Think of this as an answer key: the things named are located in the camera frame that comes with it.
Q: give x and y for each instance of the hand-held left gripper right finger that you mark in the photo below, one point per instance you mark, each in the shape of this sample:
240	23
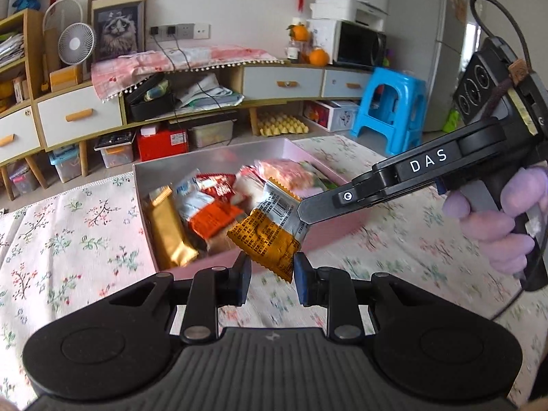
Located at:
304	278

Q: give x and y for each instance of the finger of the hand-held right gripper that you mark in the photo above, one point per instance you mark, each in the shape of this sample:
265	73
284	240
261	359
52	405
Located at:
334	203

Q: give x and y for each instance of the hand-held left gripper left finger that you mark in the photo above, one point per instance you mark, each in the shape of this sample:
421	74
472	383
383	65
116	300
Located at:
244	276

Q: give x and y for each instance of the green snack packet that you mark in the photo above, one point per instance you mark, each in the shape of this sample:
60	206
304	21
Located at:
321	180

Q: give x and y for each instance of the orange white cookie packet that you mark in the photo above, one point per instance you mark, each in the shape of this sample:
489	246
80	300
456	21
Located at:
261	235

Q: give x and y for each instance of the pink speckled snack packet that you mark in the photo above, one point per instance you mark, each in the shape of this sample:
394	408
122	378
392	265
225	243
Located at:
287	171

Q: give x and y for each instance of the orange silver foil packet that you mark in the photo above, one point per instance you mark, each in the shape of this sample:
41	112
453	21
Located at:
212	220

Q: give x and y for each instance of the clear packet with white cake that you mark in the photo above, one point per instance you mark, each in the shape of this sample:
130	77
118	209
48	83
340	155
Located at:
248	186

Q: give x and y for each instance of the gold foil snack bar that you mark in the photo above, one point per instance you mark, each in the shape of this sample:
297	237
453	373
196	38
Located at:
169	231

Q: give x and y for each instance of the white blue long snack packet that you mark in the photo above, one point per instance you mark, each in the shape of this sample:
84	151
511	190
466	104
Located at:
192	197

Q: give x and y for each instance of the large red snack packet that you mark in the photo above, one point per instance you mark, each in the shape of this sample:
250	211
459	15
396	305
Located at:
216	184

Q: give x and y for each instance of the pink cardboard box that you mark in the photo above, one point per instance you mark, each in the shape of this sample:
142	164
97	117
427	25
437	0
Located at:
180	167

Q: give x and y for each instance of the person's right hand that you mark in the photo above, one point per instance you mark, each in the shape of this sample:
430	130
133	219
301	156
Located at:
492	231

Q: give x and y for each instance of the green bag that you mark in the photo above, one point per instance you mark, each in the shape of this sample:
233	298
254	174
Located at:
451	122

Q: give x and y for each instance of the grey refrigerator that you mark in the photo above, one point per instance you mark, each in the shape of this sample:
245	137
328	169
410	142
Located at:
428	30

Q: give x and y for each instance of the white printed carton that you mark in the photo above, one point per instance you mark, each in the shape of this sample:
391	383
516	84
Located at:
344	117

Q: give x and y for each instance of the blue plastic stool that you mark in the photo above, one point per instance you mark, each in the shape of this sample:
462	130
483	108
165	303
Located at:
398	79

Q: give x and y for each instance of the colourful printed box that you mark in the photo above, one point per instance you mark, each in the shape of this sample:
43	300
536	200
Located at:
319	113

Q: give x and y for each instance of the yellow egg tray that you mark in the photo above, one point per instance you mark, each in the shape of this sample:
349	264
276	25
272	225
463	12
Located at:
282	126

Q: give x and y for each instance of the black white microwave oven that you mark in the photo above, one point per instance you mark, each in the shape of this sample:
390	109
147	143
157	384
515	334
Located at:
355	45

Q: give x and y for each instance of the clear plastic storage box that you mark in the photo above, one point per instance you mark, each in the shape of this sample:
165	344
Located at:
212	135
23	180

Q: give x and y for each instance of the orange fruit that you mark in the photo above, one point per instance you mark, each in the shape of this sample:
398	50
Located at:
299	32
318	57

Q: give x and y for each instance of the red box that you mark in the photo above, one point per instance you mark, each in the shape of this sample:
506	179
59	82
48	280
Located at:
162	143

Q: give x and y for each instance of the white printer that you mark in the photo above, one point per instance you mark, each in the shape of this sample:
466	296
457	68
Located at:
346	10

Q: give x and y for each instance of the white paper pile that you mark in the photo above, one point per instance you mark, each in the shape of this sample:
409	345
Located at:
209	94

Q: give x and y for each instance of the dark lidded storage box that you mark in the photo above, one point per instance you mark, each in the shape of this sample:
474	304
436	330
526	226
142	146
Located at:
114	152

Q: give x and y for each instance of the black open box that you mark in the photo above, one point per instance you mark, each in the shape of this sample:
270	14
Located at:
150	109

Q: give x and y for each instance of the blue lidded storage box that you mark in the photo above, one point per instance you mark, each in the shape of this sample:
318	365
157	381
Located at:
64	165

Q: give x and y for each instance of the pink fringed cloth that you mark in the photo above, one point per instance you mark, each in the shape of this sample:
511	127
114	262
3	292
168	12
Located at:
141	66

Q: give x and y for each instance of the yellow cardboard box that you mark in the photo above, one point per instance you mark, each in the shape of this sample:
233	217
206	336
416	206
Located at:
64	78

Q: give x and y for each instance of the framed cat picture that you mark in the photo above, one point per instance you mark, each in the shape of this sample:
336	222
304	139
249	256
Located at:
117	30

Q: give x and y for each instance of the white desk fan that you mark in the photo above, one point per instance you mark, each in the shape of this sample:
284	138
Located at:
76	43

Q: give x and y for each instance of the long wooden cabinet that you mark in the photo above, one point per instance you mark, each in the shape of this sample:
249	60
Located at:
34	60

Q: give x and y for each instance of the stack of books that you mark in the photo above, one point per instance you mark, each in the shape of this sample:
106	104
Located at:
10	51

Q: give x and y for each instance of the wall socket panel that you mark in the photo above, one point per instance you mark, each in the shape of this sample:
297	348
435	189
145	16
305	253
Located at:
201	31

